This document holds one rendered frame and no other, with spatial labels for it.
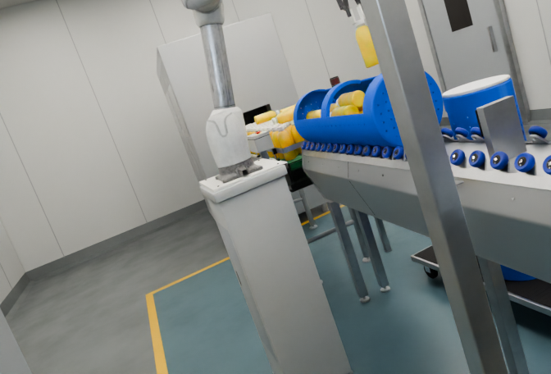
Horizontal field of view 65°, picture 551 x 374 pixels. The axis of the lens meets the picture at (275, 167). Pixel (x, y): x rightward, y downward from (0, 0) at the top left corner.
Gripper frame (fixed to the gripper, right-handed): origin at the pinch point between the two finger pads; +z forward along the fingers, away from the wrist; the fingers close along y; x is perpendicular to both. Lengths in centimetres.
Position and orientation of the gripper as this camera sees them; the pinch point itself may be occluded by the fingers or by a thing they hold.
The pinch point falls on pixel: (356, 15)
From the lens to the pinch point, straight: 196.5
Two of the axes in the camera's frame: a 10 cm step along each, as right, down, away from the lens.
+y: 8.9, -4.1, 1.8
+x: -2.3, -0.6, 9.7
